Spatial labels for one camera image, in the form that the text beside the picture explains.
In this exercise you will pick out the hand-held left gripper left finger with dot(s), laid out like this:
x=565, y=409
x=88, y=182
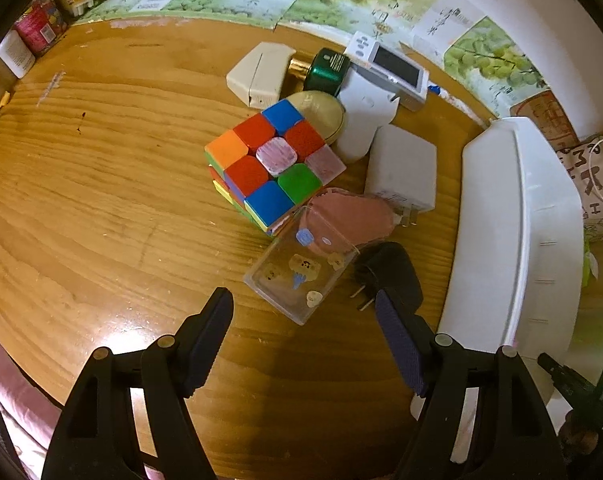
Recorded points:
x=209, y=340

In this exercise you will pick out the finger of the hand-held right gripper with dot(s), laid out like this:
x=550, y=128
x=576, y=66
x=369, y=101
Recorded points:
x=556, y=370

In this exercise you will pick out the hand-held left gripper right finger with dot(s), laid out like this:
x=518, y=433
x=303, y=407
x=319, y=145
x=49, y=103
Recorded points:
x=401, y=340

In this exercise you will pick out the black charger plug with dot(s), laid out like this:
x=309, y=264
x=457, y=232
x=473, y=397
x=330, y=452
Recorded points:
x=389, y=267

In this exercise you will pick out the clear plastic sticker box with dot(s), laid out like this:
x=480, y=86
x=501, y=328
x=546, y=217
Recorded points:
x=296, y=270

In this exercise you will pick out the pink puff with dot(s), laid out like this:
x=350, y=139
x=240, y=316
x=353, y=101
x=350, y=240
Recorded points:
x=354, y=217

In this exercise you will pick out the white plastic bin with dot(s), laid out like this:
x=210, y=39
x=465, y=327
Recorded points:
x=511, y=240

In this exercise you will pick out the white charger block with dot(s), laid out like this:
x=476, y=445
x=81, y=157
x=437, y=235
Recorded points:
x=401, y=165

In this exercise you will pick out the multicoloured puzzle cube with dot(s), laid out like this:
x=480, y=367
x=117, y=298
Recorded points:
x=274, y=160

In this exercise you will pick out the person's right hand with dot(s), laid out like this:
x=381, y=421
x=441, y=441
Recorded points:
x=584, y=432

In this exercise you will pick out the green tissue pack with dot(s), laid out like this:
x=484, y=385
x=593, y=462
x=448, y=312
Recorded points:
x=591, y=260

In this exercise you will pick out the printed canvas tote bag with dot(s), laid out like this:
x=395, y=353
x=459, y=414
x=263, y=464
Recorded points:
x=591, y=190

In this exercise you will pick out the pink cloth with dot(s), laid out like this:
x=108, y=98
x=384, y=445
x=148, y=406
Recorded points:
x=11, y=410

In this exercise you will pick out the white rounded plastic device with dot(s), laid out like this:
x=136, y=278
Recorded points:
x=364, y=110

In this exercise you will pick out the gold round compact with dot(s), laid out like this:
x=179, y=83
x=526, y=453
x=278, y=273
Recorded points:
x=316, y=110

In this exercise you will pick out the small blue cap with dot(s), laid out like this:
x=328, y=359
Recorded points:
x=434, y=89

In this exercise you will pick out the brown cardboard with red print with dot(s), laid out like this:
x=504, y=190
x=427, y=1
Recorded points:
x=546, y=115

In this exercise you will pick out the beige plug adapter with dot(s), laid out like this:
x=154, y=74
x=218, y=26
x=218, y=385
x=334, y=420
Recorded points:
x=259, y=72

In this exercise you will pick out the white digital monitor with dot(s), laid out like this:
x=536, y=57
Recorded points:
x=391, y=67

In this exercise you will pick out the green bottle with gold cap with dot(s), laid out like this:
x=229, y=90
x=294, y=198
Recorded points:
x=326, y=70

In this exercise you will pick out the red snack packet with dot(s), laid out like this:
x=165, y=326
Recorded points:
x=39, y=25

